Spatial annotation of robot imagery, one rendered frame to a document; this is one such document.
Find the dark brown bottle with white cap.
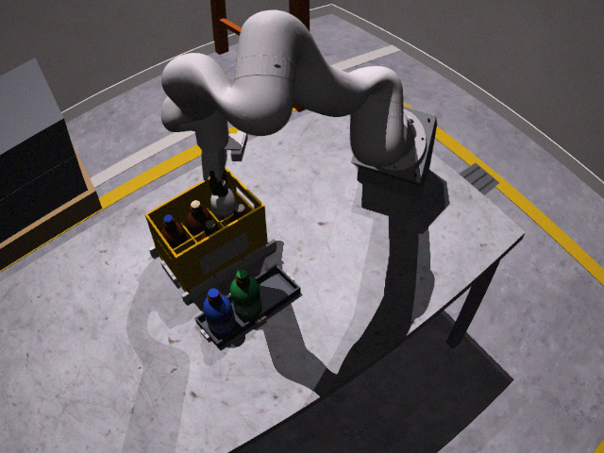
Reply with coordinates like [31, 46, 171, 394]
[228, 204, 248, 224]

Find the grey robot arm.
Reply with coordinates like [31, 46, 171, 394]
[161, 10, 426, 171]

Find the brown glass bottle with cream cap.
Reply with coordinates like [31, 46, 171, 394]
[200, 220, 221, 241]

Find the white labeled bottle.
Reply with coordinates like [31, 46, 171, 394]
[210, 179, 237, 222]

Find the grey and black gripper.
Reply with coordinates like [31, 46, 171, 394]
[200, 148, 227, 196]

